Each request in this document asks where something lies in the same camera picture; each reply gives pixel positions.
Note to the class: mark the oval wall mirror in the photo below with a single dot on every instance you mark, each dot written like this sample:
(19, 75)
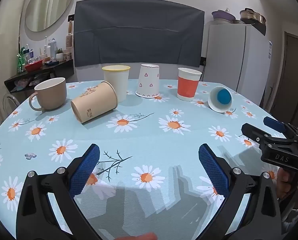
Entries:
(49, 5)

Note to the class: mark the steel steamer pot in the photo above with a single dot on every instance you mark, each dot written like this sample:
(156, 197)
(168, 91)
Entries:
(252, 17)

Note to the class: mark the purple pot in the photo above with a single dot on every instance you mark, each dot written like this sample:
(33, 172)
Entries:
(223, 17)

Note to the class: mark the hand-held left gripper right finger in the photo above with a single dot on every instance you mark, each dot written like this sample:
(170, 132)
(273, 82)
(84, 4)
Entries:
(213, 172)

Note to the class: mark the wooden hairbrush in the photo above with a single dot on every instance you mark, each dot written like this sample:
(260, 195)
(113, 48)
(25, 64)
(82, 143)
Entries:
(68, 40)

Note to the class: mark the person's left hand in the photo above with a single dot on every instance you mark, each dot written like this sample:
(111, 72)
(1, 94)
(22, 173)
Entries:
(139, 237)

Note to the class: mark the white spray bottle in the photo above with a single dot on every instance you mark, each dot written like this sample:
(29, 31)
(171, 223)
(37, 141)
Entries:
(53, 50)

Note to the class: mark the dark grey wall cloth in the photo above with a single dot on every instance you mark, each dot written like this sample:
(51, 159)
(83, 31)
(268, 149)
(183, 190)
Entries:
(139, 30)

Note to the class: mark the white cup with yellow rim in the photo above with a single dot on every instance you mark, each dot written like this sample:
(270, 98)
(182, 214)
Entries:
(119, 80)

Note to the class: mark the green glass bottle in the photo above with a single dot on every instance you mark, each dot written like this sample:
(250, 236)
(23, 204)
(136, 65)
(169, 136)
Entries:
(20, 63)

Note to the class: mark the clear plastic chair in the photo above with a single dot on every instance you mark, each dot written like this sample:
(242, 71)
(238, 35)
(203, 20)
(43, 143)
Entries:
(10, 102)

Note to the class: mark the white paper cup with hearts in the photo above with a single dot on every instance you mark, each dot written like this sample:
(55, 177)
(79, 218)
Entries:
(149, 82)

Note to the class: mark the orange and white paper cup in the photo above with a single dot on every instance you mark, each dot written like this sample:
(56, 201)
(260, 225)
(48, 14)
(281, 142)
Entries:
(187, 86)

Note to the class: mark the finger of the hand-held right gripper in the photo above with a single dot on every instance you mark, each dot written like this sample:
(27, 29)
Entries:
(273, 123)
(256, 132)

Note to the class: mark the tan paper cup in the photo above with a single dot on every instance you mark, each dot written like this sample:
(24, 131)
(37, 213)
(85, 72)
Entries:
(96, 102)

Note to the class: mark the red bowl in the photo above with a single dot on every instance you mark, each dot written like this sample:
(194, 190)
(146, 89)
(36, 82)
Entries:
(33, 66)

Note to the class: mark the wall power outlet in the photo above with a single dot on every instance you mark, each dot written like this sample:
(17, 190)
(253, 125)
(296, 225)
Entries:
(203, 61)

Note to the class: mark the white cup with blue inside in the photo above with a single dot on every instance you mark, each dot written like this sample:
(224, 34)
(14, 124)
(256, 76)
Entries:
(223, 97)

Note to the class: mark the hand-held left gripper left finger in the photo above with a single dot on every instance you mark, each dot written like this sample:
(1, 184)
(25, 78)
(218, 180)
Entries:
(86, 172)

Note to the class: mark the person's right hand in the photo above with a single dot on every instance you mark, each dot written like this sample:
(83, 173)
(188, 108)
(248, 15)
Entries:
(285, 180)

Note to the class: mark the white refrigerator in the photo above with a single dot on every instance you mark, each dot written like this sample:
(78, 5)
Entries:
(228, 55)

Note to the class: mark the blue and white fridge sticker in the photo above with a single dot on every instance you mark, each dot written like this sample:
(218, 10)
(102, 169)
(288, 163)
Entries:
(269, 50)

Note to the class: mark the light blue daisy tablecloth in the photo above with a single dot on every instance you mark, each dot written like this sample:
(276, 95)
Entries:
(149, 135)

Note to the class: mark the dark wooden shelf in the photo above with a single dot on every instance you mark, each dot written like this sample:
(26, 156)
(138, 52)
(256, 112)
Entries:
(39, 76)

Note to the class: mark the beige ceramic mug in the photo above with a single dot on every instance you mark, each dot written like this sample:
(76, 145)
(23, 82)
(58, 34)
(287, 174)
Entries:
(51, 95)

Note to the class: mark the small potted plant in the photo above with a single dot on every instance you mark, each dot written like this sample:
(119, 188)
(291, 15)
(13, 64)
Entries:
(60, 55)

